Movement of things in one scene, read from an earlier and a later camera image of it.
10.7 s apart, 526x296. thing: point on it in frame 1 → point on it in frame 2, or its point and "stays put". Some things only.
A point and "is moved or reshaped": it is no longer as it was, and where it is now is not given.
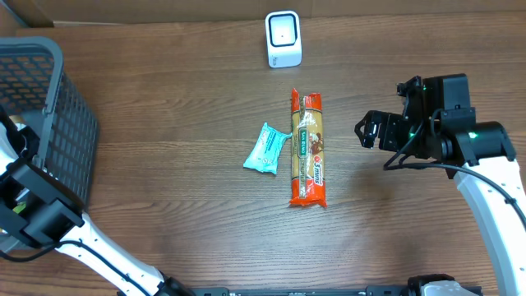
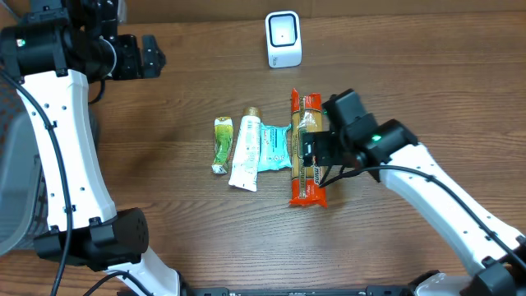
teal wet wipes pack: [265, 155] is moved or reshaped
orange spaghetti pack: [307, 147] stays put
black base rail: [299, 291] stays put
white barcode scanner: [283, 37] stays put
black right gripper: [384, 131] → [314, 148]
